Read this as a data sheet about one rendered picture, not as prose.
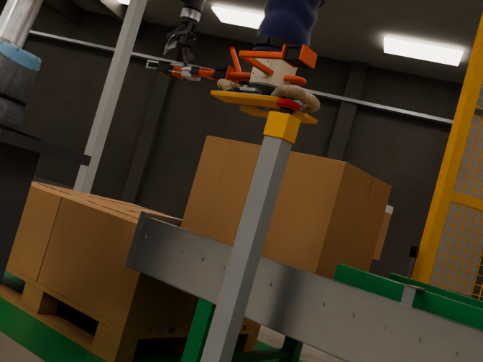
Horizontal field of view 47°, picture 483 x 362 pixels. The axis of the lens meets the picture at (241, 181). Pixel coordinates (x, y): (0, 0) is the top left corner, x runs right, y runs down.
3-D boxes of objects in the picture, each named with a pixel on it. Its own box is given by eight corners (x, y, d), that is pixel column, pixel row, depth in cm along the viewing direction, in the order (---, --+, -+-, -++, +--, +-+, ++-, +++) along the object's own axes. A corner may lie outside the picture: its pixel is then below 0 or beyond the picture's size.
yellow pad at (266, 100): (291, 110, 205) (295, 97, 206) (276, 101, 198) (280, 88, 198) (225, 102, 227) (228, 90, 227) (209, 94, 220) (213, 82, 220)
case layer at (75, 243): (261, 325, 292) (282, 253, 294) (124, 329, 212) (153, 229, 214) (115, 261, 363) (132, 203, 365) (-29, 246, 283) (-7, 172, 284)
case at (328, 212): (364, 290, 203) (392, 186, 204) (312, 284, 171) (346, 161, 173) (238, 247, 239) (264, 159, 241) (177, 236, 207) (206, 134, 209)
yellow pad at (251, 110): (317, 125, 220) (320, 113, 220) (304, 117, 212) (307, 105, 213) (252, 115, 242) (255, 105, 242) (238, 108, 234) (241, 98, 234)
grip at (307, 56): (313, 69, 182) (318, 54, 182) (300, 59, 175) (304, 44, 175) (293, 67, 187) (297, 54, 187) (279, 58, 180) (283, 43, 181)
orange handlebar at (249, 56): (330, 90, 206) (333, 81, 206) (287, 59, 182) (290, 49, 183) (167, 76, 265) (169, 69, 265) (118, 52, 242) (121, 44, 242)
